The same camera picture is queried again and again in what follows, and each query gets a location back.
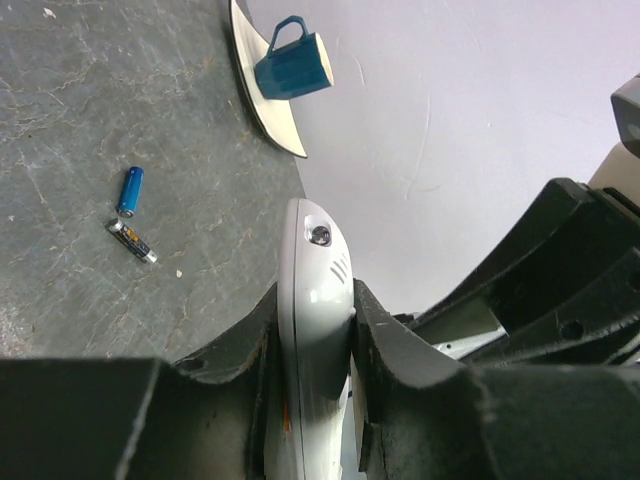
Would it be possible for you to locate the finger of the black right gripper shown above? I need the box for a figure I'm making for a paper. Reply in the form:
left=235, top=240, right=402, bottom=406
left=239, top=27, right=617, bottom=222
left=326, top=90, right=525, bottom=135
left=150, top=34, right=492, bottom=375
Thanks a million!
left=409, top=178, right=639, bottom=330
left=462, top=249, right=639, bottom=367

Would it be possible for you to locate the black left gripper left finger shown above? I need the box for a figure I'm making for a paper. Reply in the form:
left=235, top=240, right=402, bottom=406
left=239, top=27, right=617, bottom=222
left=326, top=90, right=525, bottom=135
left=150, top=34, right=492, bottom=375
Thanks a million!
left=1, top=290, right=277, bottom=479

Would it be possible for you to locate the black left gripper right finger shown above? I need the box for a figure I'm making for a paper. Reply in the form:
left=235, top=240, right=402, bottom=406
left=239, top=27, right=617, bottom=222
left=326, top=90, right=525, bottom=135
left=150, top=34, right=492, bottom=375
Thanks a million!
left=352, top=280, right=639, bottom=479

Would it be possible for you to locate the white remote control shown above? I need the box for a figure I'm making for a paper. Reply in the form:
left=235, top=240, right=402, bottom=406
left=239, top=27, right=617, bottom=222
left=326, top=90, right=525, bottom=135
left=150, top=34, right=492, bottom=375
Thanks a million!
left=277, top=198, right=355, bottom=479

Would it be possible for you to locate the white battery cover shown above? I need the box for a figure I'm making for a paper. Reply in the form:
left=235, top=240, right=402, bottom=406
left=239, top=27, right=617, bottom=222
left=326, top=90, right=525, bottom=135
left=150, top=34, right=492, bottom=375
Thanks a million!
left=394, top=298, right=508, bottom=360

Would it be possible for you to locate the black battery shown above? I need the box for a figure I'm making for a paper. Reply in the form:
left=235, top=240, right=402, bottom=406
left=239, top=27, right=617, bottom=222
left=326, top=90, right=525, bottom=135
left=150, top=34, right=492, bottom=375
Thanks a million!
left=105, top=218, right=158, bottom=264

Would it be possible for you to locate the blue battery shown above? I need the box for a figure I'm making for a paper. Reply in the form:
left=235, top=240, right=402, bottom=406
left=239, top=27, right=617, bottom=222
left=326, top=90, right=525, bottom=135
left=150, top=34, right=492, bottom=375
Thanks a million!
left=116, top=166, right=144, bottom=218

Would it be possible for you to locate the white square plate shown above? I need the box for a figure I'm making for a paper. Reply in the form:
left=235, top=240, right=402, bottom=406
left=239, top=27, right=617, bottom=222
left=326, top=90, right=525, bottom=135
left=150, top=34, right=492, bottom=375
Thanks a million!
left=228, top=1, right=308, bottom=159

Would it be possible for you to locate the dark blue mug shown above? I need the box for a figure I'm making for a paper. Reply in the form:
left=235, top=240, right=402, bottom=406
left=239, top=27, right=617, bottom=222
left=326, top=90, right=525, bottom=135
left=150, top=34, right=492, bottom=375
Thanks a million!
left=254, top=15, right=335, bottom=101

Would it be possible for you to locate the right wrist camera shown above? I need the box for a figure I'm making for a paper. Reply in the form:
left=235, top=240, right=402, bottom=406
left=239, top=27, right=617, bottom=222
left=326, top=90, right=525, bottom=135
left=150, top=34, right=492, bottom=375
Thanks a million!
left=588, top=73, right=639, bottom=207

